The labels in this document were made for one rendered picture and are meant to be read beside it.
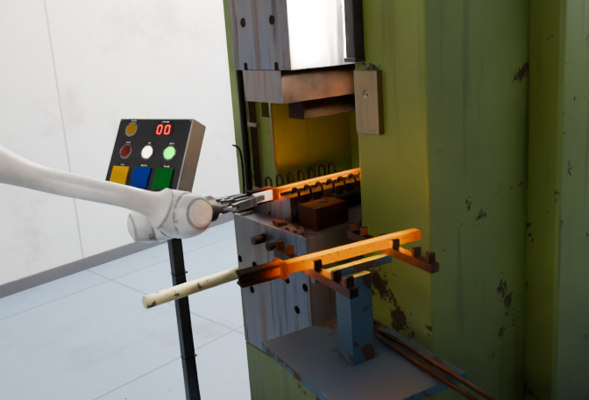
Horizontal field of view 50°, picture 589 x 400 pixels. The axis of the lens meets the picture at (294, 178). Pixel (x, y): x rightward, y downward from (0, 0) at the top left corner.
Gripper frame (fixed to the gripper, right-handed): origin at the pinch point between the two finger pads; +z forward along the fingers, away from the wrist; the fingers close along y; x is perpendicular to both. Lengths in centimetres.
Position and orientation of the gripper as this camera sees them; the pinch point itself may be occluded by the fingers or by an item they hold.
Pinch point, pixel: (260, 196)
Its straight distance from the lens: 190.2
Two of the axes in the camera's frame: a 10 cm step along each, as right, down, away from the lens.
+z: 7.9, -1.9, 5.8
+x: -0.7, -9.7, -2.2
